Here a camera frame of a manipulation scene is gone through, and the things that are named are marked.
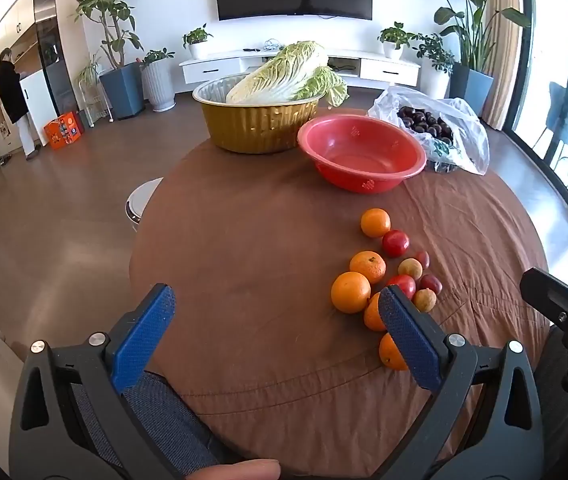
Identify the red plastic basin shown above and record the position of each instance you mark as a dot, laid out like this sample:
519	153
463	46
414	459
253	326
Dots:
359	152

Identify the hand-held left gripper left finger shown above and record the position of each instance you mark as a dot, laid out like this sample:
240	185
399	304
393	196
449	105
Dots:
143	340

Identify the orange cardboard box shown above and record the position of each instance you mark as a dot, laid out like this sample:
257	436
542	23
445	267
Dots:
62	131

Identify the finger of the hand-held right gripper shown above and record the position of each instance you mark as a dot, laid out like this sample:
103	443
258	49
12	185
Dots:
554	295

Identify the person's dark grey clothing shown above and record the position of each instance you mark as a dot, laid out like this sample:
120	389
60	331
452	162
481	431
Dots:
556	400

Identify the white board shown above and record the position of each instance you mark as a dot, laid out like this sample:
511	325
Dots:
38	102

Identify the yellowish lychee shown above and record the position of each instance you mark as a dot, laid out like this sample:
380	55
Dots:
410	268
424	301

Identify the gold foil tray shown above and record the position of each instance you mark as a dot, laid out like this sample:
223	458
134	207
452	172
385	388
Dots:
249	125

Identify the bushy plant in white pot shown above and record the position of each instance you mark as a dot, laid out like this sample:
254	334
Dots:
435	67

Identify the plant in white ribbed pot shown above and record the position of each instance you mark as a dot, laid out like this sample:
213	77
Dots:
157	85

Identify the white television cabinet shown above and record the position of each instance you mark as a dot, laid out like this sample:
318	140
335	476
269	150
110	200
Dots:
213	67

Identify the small plant in white pot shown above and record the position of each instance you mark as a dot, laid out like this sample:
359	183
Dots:
197	42
394	40

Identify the napa cabbage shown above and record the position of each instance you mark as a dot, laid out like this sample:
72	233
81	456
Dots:
279	75

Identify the white round stool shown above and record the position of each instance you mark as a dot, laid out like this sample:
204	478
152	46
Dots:
138	200

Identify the black glass cabinet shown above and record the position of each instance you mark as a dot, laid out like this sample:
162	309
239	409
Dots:
56	50

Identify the small dark red tomato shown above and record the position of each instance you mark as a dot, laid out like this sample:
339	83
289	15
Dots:
431	284
423	259

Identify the person's left hand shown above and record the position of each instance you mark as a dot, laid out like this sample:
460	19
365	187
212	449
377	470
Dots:
234	471

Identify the broad-leaf plant in blue pot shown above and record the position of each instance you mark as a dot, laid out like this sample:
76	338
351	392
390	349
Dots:
471	80

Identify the blue denim clothing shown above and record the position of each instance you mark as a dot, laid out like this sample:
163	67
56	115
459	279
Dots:
163	420

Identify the black framed window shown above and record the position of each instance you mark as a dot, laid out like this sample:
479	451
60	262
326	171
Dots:
564	110

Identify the small orange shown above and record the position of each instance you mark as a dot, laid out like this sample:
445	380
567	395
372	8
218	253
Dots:
390	352
375	222
372	314
368	266

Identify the beige curtain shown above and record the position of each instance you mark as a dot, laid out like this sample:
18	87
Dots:
503	35

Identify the pile of chestnuts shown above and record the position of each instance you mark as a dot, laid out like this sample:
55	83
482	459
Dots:
424	121

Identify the large orange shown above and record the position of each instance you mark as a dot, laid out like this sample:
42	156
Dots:
350	292

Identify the brown tablecloth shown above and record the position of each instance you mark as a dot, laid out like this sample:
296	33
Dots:
264	260

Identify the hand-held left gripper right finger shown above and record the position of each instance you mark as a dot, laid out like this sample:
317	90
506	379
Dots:
411	345

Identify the clear plastic bag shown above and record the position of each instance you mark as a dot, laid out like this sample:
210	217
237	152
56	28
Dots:
469	130

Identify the tall tree in blue pot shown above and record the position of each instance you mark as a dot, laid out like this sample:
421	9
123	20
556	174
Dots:
118	90

